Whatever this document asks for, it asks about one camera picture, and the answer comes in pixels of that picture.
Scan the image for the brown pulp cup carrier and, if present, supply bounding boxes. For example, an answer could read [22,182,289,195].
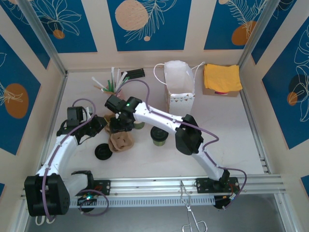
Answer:
[103,113,135,153]

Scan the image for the black plastic cup lid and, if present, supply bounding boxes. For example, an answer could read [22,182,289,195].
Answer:
[150,127,168,142]
[95,143,113,160]

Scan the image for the animal print paper gift bag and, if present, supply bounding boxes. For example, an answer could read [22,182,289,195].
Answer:
[154,60,206,121]

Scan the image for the green straw in wrapper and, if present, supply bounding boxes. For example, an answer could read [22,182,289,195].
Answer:
[117,71,128,94]

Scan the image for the black ridged plastic strip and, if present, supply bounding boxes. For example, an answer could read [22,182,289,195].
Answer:
[125,68,146,80]

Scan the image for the small circuit board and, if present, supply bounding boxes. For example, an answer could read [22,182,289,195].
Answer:
[214,193,239,210]
[77,195,98,206]

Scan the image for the brown cardboard napkin box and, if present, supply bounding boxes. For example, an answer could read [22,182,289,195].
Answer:
[202,87,241,98]

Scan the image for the yellow cloth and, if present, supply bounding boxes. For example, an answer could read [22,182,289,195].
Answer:
[203,63,243,94]

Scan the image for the aluminium side rail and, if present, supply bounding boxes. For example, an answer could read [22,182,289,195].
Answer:
[33,72,70,181]
[239,70,271,174]

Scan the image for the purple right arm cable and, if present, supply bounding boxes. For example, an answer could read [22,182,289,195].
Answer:
[118,79,248,211]

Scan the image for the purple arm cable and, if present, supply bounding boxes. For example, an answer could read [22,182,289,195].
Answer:
[42,98,109,222]
[118,79,248,211]

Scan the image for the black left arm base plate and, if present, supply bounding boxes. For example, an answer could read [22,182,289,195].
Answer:
[67,179,112,196]

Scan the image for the aluminium mounting rail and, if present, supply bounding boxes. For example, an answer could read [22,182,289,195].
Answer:
[20,174,287,198]

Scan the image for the aluminium frame post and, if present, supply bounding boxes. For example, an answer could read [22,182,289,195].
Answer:
[16,0,68,77]
[238,0,278,72]

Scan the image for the white slotted cable duct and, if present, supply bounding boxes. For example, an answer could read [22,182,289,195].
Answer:
[31,195,216,208]

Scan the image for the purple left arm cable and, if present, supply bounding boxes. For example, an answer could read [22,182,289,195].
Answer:
[42,98,109,222]

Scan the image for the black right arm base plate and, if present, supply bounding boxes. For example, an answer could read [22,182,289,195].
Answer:
[196,177,241,194]

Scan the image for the metal wire tongs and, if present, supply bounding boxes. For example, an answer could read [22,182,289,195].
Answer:
[180,181,208,232]

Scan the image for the white handled scissors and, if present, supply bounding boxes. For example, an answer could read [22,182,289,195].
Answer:
[35,216,56,225]

